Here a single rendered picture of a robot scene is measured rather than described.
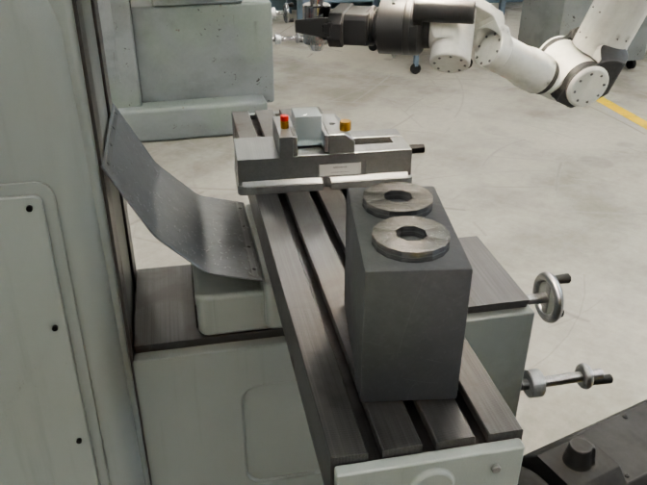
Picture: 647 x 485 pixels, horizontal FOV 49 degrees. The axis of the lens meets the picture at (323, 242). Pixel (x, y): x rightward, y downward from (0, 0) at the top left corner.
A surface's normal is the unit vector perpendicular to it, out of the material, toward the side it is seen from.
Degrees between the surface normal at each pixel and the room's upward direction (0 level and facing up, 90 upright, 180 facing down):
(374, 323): 90
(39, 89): 88
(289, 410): 90
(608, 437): 0
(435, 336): 90
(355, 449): 0
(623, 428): 0
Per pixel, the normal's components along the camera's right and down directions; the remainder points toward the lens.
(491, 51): -0.84, -0.24
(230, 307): 0.20, 0.47
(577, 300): 0.00, -0.87
